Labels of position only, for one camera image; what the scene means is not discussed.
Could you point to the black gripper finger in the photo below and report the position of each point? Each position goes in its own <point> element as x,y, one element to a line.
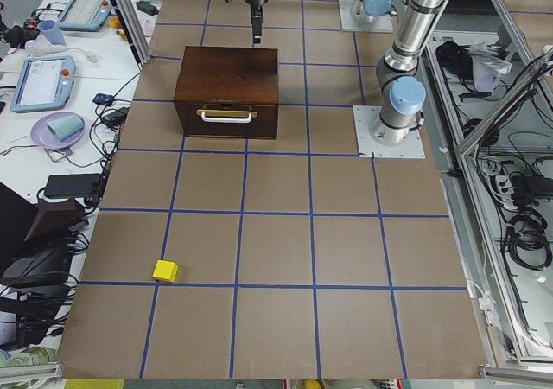
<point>257,29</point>

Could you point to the yellow block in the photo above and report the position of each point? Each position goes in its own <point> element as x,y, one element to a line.
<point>165,271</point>

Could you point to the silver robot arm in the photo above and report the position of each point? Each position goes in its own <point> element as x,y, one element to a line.
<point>366,11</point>
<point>403,94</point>

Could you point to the dark wooden drawer box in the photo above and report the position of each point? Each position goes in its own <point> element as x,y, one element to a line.
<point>229,76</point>

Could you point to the upper teach pendant tablet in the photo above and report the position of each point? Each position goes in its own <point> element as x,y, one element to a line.
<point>84,15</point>

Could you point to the teach pendant tablet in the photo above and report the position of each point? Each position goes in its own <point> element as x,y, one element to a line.
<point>44,84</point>
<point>84,15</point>

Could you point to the blue plastic cup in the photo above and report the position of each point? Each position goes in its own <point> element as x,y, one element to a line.
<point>52,32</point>

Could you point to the teal cup on plate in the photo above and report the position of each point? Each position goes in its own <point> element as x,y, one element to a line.
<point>64,127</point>

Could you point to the lower teach pendant tablet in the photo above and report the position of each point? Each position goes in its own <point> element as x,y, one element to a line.
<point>44,84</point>

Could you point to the purple plate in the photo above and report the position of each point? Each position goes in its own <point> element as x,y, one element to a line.
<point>41,135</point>

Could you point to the black power adapter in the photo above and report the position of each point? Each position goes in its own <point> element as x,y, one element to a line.
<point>71,185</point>

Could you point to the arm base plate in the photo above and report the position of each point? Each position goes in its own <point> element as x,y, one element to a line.
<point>353,18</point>
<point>377,140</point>

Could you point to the aluminium frame post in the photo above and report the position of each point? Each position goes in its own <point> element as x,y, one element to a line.
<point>125,10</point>

